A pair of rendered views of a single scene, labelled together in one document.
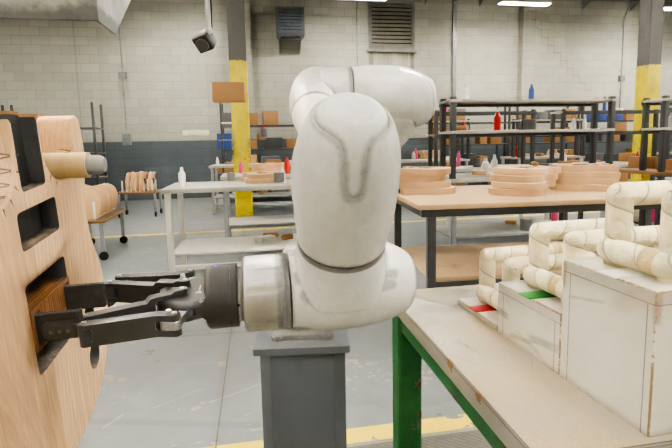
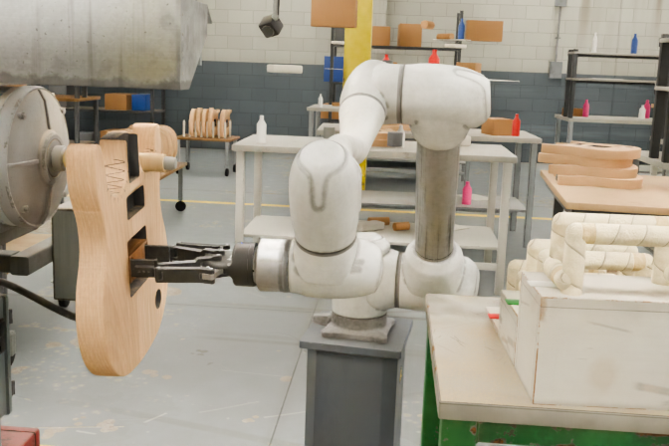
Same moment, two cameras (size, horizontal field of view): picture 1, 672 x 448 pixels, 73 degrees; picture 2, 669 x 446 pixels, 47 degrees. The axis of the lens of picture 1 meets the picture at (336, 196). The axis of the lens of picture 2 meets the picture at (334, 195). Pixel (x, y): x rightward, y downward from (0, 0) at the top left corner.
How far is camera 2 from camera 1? 0.77 m
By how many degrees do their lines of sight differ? 14
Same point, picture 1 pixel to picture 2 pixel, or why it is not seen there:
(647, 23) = not seen: outside the picture
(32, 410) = (125, 316)
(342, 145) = (311, 176)
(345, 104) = (319, 149)
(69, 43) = not seen: outside the picture
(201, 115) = (305, 25)
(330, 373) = (378, 378)
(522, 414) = (455, 381)
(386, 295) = (353, 277)
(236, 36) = not seen: outside the picture
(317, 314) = (304, 284)
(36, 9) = (147, 83)
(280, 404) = (324, 403)
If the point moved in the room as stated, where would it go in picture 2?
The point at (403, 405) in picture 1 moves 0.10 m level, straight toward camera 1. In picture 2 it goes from (428, 406) to (415, 425)
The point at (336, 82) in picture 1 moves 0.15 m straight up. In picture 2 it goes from (384, 83) to (388, 11)
